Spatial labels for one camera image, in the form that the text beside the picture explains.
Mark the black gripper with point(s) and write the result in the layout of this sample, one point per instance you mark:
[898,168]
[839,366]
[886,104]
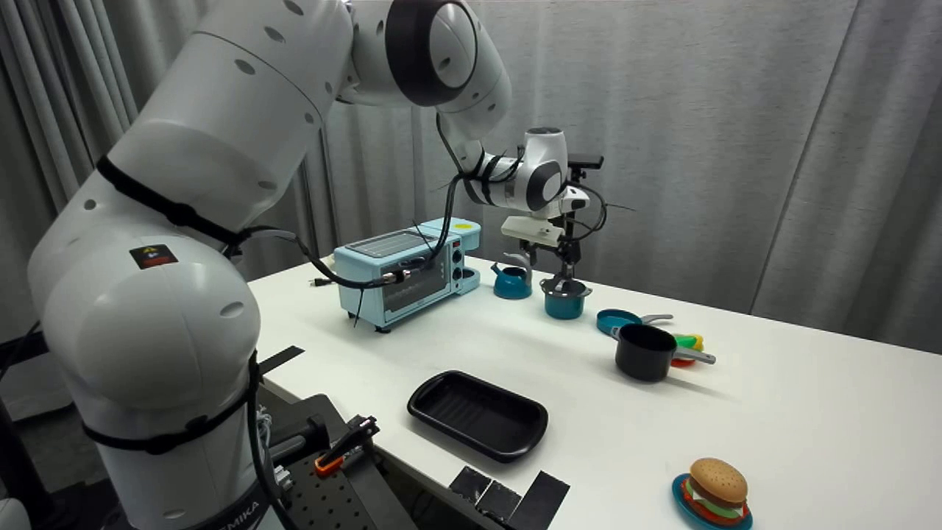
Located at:
[571,238]

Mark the grey pot lid with knob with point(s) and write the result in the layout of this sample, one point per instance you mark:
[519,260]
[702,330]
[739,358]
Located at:
[547,288]

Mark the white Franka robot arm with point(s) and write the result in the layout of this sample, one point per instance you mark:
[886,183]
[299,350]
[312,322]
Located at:
[194,148]

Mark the blue toy pot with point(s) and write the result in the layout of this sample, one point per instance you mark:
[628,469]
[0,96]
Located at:
[562,305]

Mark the teal toy kettle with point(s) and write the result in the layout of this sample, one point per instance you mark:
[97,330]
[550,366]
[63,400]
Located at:
[509,282]

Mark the small blue frying pan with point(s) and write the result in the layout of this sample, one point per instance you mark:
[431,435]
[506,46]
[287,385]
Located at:
[617,322]

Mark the black toy saucepan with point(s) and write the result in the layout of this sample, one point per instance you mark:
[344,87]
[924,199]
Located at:
[645,354]

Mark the green yellow toy vegetable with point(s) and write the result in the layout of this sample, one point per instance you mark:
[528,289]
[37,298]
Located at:
[690,344]

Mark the red toy food piece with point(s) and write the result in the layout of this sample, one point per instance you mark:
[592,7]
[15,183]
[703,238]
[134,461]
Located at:
[680,363]

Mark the light blue toy oven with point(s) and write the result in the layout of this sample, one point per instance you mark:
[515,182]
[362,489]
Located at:
[422,282]

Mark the black ridged tray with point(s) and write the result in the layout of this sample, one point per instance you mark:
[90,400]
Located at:
[478,414]

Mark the black flat square plate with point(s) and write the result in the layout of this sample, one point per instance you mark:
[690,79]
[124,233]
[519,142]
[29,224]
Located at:
[539,501]
[499,501]

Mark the grey curtain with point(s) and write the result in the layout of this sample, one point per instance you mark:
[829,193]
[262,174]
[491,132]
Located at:
[784,148]

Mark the small blue plate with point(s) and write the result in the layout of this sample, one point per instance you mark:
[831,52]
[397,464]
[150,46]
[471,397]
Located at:
[680,497]

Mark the toy burger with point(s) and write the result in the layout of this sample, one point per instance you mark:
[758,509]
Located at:
[715,489]

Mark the black clamp with orange tip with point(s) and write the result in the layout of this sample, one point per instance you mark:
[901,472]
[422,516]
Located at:
[343,442]

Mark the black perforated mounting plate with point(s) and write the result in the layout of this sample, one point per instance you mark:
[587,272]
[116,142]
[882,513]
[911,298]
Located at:
[391,497]

